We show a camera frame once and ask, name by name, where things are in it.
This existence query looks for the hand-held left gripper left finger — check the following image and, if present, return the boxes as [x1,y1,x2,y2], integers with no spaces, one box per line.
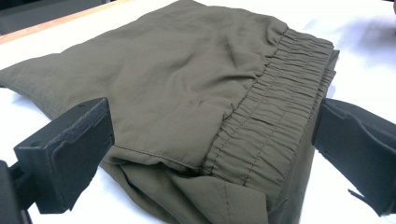
[13,97,115,215]

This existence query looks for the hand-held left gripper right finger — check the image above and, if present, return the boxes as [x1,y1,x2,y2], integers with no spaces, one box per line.
[312,98,396,217]

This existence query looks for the olive green pants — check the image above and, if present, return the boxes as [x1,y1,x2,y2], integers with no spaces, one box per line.
[0,0,341,224]

